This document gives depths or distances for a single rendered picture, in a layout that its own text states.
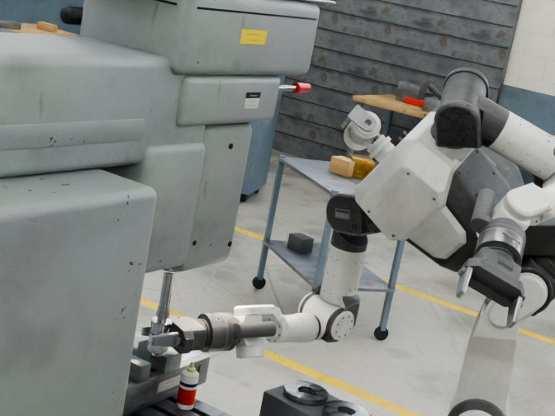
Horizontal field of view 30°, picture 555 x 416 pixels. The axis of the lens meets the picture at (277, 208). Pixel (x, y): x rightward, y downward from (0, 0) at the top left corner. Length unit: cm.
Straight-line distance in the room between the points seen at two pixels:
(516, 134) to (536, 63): 754
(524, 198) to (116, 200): 80
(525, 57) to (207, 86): 792
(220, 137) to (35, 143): 52
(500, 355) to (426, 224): 34
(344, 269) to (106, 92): 96
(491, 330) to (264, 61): 79
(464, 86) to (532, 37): 756
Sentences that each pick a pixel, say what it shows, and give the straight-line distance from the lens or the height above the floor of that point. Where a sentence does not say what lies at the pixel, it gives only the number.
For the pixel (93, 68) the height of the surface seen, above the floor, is 174.
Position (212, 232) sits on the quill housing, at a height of 139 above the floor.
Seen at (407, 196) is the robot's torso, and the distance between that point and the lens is 228.
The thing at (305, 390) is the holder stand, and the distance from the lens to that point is 210.
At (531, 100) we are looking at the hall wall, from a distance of 976.
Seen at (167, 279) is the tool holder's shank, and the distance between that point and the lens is 225.
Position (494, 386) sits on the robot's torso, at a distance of 244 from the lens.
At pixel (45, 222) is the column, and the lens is 158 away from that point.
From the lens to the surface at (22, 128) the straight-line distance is 166.
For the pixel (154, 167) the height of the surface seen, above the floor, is 156.
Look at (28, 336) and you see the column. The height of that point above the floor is 135.
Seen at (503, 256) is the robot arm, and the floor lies 152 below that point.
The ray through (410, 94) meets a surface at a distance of 959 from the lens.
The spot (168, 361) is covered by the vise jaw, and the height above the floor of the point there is 106.
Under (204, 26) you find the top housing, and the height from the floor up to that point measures 182.
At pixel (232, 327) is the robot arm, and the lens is 235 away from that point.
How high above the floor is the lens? 197
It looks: 14 degrees down
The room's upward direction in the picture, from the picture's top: 11 degrees clockwise
